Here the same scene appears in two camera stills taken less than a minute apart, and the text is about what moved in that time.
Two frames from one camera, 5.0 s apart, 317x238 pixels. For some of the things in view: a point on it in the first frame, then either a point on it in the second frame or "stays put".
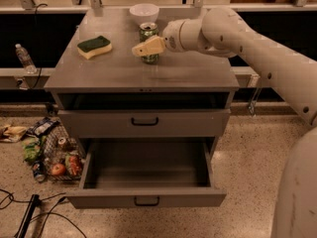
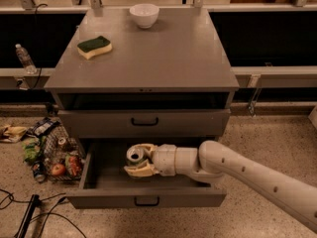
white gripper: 170,38 → 164,160
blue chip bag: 42,127 stays put
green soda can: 146,32 → 136,156
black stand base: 35,202 stays put
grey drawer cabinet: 151,130 stays put
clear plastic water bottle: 26,59 stays put
